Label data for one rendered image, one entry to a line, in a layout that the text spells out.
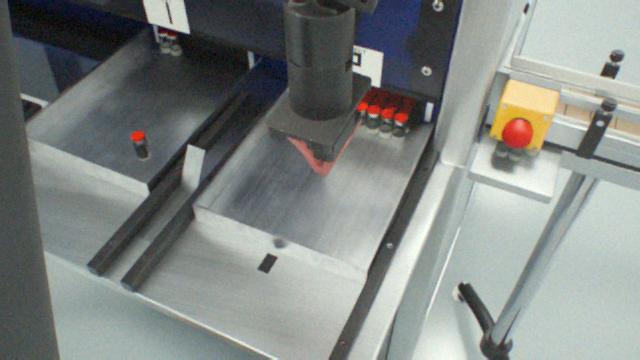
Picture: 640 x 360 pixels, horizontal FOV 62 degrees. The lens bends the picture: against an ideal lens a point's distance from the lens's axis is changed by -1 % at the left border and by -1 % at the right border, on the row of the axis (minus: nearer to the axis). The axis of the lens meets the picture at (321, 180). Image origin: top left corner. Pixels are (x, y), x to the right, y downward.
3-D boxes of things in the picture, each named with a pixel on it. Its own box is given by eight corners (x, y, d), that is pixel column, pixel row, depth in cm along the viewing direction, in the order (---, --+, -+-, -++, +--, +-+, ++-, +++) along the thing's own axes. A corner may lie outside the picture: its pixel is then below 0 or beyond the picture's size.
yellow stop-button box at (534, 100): (499, 109, 82) (511, 70, 77) (547, 122, 80) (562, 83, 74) (487, 140, 77) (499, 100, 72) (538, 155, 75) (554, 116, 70)
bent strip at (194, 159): (195, 171, 84) (188, 143, 80) (211, 177, 83) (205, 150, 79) (137, 236, 76) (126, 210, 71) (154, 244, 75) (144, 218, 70)
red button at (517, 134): (502, 130, 76) (510, 108, 73) (531, 138, 75) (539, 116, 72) (496, 147, 74) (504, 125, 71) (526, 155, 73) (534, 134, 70)
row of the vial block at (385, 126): (308, 106, 94) (307, 85, 91) (406, 135, 89) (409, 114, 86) (302, 114, 93) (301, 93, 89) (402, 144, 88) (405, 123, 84)
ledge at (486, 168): (487, 125, 94) (489, 117, 93) (562, 147, 90) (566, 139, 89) (466, 178, 86) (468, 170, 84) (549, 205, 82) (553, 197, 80)
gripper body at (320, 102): (372, 92, 53) (377, 27, 48) (329, 161, 47) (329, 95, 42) (313, 75, 55) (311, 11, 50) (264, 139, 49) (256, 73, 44)
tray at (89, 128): (151, 41, 108) (147, 26, 106) (263, 74, 101) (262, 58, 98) (23, 148, 88) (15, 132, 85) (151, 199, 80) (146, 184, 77)
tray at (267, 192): (299, 86, 98) (299, 70, 96) (438, 125, 91) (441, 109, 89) (196, 220, 78) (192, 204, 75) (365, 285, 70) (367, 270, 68)
